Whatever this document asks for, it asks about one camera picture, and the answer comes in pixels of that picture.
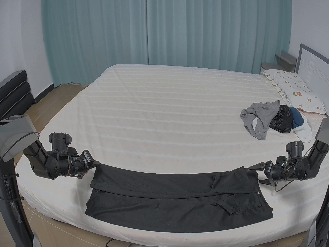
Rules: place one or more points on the dark blue garment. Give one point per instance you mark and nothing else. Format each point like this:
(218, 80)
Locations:
(297, 118)

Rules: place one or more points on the grey garment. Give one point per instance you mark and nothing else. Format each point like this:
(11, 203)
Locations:
(259, 117)

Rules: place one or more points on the grey bedside table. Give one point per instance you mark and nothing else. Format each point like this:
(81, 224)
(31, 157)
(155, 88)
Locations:
(286, 59)

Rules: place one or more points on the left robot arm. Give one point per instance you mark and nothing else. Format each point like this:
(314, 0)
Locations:
(38, 161)

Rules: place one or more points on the white printed pillow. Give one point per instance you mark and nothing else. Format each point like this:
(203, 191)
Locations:
(295, 91)

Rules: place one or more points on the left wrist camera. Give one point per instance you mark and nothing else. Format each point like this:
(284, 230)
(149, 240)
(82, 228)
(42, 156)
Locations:
(87, 158)

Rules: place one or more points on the black shiny garment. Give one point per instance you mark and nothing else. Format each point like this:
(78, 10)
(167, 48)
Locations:
(281, 120)

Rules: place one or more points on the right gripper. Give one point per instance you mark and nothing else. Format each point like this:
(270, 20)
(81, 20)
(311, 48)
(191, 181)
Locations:
(273, 172)

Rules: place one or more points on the black sleeveless top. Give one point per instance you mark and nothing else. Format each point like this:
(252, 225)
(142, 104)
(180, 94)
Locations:
(167, 189)

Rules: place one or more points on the blue-green curtain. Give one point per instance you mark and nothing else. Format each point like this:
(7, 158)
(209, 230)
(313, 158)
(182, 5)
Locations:
(218, 27)
(95, 35)

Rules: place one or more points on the white garment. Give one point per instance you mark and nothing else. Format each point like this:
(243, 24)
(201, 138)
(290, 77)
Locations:
(305, 132)

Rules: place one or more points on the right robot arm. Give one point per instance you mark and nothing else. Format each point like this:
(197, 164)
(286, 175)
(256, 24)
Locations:
(318, 153)

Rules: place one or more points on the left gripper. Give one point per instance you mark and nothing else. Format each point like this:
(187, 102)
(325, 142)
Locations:
(81, 168)

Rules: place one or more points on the bed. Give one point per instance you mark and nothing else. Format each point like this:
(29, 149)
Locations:
(167, 117)

